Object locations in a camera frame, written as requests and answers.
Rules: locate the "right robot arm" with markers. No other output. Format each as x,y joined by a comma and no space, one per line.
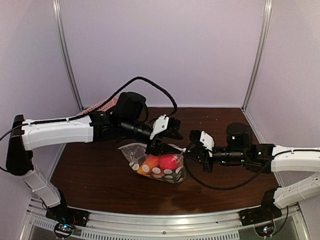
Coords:
263,158

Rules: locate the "red fake fruit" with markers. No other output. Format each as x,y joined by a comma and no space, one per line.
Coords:
169,162

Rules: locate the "clear zip top bag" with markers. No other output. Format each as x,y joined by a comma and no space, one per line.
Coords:
135,155

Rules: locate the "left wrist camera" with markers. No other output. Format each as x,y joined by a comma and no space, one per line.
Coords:
159,126

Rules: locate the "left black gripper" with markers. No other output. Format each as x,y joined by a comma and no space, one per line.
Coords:
163,148

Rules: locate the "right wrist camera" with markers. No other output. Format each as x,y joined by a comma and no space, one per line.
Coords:
207,141

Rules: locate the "orange fake mango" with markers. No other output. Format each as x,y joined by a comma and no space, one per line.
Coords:
148,165

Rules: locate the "right aluminium corner post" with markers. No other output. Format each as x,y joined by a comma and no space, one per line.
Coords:
264,30

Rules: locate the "pink perforated plastic basket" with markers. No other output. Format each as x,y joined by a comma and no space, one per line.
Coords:
103,107

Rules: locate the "aluminium corner post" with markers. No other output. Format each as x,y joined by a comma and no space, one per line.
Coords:
264,30
65,53

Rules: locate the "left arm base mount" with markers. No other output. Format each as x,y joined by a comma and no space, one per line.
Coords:
68,225

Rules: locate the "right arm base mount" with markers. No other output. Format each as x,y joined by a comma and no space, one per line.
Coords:
262,219

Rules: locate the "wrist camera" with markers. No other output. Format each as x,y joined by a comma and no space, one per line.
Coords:
159,126
207,141

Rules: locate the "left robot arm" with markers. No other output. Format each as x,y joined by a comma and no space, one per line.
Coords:
122,120

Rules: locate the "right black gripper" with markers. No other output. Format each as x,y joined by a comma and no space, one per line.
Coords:
199,154

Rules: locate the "aluminium front rail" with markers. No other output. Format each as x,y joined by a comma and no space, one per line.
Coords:
223,225

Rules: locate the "left aluminium corner post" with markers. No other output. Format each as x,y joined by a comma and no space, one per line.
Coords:
65,53

